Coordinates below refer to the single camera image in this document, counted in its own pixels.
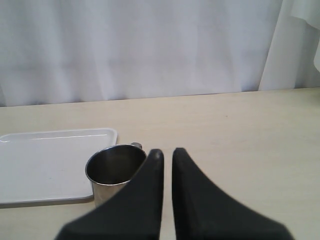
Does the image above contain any white plastic tray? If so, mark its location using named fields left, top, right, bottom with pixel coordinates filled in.
left=0, top=128, right=118, bottom=209

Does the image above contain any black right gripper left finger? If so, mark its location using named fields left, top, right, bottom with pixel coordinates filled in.
left=56, top=149, right=164, bottom=240

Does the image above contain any white curtain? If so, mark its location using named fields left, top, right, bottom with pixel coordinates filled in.
left=0, top=0, right=320, bottom=107

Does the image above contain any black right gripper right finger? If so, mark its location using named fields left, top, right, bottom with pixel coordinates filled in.
left=171, top=148, right=293, bottom=240

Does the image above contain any steel mug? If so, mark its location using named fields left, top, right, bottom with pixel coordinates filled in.
left=85, top=142, right=147, bottom=207

